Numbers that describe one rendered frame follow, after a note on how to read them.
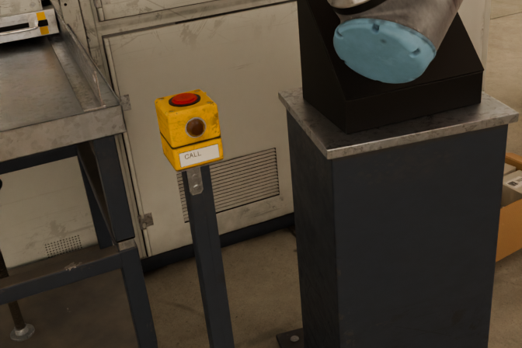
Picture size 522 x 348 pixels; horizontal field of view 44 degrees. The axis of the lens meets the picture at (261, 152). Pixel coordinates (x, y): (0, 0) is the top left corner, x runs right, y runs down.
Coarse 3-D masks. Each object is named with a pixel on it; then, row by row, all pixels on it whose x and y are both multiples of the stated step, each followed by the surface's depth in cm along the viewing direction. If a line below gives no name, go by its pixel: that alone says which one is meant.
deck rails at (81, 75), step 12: (60, 24) 154; (48, 36) 161; (60, 36) 160; (72, 36) 134; (60, 48) 150; (72, 48) 139; (60, 60) 141; (72, 60) 140; (84, 60) 122; (72, 72) 132; (84, 72) 128; (72, 84) 126; (84, 84) 125; (96, 84) 112; (84, 96) 119; (96, 96) 117; (84, 108) 113; (96, 108) 113
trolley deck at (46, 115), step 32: (0, 64) 144; (32, 64) 141; (0, 96) 124; (32, 96) 123; (64, 96) 121; (0, 128) 109; (32, 128) 110; (64, 128) 112; (96, 128) 115; (0, 160) 110
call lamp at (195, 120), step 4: (188, 120) 96; (192, 120) 96; (196, 120) 96; (200, 120) 96; (188, 124) 96; (192, 124) 95; (196, 124) 95; (200, 124) 96; (204, 124) 97; (188, 128) 96; (192, 128) 95; (196, 128) 95; (200, 128) 96; (204, 128) 97; (188, 132) 96; (192, 132) 95; (196, 132) 96; (200, 132) 96; (192, 136) 96; (196, 136) 96
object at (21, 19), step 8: (48, 8) 155; (8, 16) 151; (16, 16) 152; (24, 16) 152; (48, 16) 155; (0, 24) 151; (8, 24) 152; (16, 24) 152; (24, 24) 153; (40, 24) 155; (48, 24) 155; (56, 24) 156; (0, 32) 152; (24, 32) 154; (56, 32) 157; (0, 40) 152; (8, 40) 153
